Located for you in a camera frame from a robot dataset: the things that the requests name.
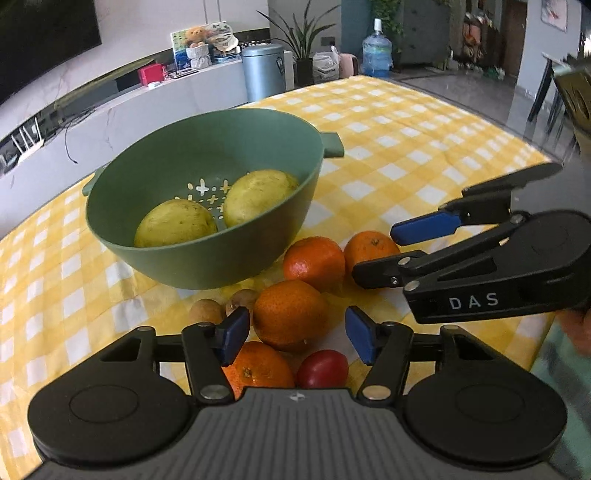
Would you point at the orange tangerine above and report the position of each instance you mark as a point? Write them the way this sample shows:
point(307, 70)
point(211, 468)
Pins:
point(258, 365)
point(316, 260)
point(368, 246)
point(291, 316)

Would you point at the dark grey cabinet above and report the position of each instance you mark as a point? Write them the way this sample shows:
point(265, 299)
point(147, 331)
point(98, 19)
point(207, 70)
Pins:
point(426, 32)

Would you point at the teddy bear toy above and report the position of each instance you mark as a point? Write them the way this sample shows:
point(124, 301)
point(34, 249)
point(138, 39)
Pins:
point(194, 36)

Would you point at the red cherry tomato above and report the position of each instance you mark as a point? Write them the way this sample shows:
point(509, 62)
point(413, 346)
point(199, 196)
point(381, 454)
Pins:
point(323, 369)

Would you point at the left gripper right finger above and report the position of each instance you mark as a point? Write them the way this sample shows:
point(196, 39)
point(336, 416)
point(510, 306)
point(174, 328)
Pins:
point(386, 348)

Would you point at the yellow-green pear right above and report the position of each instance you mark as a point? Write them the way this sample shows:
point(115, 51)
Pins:
point(255, 193)

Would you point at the person right hand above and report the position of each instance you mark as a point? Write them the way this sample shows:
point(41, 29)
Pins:
point(577, 326)

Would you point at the brown longan fruit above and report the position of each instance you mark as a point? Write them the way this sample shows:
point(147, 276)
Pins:
point(242, 298)
point(206, 310)

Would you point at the yellow-green pear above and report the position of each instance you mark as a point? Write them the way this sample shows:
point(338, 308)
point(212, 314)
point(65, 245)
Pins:
point(255, 193)
point(172, 222)

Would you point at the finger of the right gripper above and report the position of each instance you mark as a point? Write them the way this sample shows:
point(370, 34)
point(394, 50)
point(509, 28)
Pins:
point(386, 272)
point(486, 203)

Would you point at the grey metal trash can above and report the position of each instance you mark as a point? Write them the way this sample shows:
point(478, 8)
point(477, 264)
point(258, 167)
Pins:
point(265, 74)

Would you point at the yellow-green pear left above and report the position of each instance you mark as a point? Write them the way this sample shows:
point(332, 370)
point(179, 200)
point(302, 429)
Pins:
point(172, 222)

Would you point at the potted green plant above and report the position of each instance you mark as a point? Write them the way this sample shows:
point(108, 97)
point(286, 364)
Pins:
point(298, 25)

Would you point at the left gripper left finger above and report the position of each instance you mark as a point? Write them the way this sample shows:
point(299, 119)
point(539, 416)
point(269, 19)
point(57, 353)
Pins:
point(207, 348)

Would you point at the green colander bowl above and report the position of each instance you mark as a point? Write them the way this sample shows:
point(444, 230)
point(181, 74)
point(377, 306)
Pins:
point(199, 159)

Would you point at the blue water jug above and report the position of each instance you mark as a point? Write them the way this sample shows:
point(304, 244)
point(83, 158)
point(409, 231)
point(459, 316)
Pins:
point(377, 59)

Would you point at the black television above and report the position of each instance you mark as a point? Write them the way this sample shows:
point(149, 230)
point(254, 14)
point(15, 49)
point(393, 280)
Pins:
point(37, 36)

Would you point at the red box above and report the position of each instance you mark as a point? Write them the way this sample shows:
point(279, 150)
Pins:
point(152, 73)

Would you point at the white plastic bag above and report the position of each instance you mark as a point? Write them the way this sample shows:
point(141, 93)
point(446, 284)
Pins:
point(325, 67)

